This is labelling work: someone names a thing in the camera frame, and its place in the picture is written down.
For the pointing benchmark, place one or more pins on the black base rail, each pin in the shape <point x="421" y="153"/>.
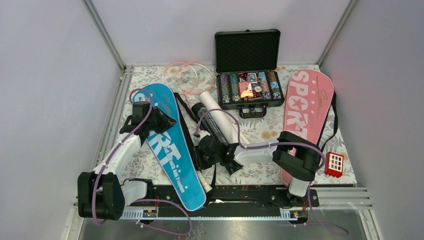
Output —
<point x="230" y="201"/>

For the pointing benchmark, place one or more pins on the white cardboard tube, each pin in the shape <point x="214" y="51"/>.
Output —
<point x="226" y="122"/>

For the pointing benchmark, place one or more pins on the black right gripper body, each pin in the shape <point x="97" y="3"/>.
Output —
<point x="203" y="160"/>

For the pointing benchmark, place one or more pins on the aluminium slotted rail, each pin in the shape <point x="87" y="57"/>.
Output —
<point x="149" y="215"/>

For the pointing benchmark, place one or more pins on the blue badminton racket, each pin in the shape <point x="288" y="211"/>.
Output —
<point x="206" y="186"/>

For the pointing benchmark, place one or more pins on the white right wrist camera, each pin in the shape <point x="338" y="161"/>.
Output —
<point x="202" y="133"/>

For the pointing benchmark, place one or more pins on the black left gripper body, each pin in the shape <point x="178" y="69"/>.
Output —
<point x="157" y="121"/>

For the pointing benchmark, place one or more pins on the black shuttlecock tube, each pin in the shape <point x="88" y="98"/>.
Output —
<point x="207" y="123"/>

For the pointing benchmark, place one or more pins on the blue racket cover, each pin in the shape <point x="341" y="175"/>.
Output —
<point x="174" y="149"/>

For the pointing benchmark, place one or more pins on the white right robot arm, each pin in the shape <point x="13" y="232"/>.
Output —
<point x="300" y="158"/>

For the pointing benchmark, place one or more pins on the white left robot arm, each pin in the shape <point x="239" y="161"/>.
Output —
<point x="100" y="194"/>

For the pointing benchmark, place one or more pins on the pink racket cover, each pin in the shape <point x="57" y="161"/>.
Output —
<point x="308" y="100"/>

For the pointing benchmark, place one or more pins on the black poker chip case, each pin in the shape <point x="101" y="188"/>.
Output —
<point x="246" y="63"/>

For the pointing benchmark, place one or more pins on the red grid block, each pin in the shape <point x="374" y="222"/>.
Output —
<point x="334" y="164"/>

